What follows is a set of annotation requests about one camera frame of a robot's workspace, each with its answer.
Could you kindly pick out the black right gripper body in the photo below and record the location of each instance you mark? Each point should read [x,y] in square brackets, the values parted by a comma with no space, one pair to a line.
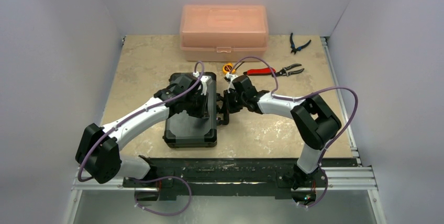
[228,102]

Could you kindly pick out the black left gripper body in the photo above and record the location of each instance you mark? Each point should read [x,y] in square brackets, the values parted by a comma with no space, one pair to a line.
[196,104]

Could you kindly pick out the black poker set case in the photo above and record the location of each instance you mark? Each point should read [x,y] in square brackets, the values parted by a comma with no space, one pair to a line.
[184,131]

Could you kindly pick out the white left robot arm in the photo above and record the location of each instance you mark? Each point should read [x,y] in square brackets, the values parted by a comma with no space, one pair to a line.
[100,146]

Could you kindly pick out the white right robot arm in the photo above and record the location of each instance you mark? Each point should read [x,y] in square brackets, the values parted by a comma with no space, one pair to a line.
[314,119]

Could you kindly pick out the yellow tape measure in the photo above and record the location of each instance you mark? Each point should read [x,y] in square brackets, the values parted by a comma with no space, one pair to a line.
[229,67]

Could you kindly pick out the pink plastic toolbox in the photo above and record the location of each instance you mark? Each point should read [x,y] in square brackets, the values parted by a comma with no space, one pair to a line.
[223,33]

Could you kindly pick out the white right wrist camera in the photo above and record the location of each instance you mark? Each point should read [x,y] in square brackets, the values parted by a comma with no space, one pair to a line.
[229,77]

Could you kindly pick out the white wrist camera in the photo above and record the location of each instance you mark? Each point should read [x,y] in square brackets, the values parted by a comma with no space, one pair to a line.
[205,81]
[229,77]

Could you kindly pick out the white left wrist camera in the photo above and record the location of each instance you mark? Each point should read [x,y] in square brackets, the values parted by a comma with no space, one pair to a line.
[205,81]

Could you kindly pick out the black table front rail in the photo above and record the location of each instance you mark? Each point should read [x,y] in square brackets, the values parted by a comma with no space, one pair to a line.
[257,177]

